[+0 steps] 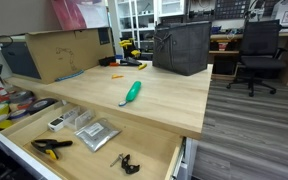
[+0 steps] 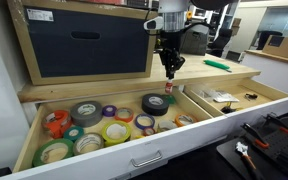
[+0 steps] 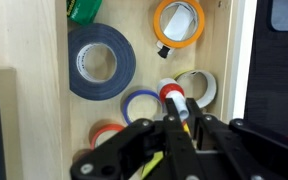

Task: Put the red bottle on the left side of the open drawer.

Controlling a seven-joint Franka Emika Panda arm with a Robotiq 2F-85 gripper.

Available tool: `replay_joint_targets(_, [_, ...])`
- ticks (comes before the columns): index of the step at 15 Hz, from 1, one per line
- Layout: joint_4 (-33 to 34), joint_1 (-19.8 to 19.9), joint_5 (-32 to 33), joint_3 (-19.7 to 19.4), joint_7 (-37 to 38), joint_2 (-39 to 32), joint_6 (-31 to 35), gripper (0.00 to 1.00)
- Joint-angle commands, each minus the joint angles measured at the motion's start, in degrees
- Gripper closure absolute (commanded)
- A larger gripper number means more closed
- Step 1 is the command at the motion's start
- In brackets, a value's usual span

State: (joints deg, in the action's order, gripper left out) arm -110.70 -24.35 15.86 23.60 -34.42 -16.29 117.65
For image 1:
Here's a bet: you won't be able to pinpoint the clear plastic box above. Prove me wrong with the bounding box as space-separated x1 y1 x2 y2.
61 105 96 131

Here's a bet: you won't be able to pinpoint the large grey duct tape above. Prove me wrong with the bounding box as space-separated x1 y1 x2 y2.
8 90 35 104

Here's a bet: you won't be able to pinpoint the blue strip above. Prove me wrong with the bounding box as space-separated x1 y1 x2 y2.
54 69 85 83

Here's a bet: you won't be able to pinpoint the blue thin tape roll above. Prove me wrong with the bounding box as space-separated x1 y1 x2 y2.
8 109 30 120

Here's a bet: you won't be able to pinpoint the white digital timer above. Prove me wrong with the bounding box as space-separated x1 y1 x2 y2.
47 116 66 133

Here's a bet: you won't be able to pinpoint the yellow black clamps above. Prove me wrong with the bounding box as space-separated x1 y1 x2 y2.
118 38 142 59

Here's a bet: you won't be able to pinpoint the red board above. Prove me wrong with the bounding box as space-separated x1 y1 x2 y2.
50 0 110 31

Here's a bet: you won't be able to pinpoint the black box shaped tool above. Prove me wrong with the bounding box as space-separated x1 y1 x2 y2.
98 55 117 67

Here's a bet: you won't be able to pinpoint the white shelving unit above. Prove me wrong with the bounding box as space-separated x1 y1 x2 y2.
107 0 188 56

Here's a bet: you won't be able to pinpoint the silver foil bag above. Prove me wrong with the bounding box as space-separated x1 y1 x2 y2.
73 117 122 153

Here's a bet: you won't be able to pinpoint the wooden tool drawer white front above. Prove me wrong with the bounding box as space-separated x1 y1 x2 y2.
0 100 186 180

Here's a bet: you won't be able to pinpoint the black clamp mount with screw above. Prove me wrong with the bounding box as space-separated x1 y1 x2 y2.
109 152 141 175

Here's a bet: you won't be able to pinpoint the wooden tape drawer white front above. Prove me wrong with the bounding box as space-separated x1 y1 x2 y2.
0 85 68 134

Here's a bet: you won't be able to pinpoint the black mesh office chair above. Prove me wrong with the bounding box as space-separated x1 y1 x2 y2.
226 18 288 98

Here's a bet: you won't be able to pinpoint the dark wall tool panel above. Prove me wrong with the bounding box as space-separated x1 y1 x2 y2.
213 0 252 20

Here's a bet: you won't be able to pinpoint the black fabric tote bag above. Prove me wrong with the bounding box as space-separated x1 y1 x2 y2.
152 20 213 76

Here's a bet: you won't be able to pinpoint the cardboard box with dark panel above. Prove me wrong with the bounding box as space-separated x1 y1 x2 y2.
0 27 116 84

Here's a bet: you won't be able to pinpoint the small red white box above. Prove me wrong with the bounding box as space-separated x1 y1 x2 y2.
217 39 230 52

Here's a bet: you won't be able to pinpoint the red thin tape roll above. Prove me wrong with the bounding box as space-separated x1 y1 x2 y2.
16 99 35 110

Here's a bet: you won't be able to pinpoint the large black tape roll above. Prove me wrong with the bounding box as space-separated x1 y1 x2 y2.
27 97 58 114

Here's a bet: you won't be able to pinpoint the black tool orange grip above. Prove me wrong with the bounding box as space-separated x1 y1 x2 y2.
108 57 143 67

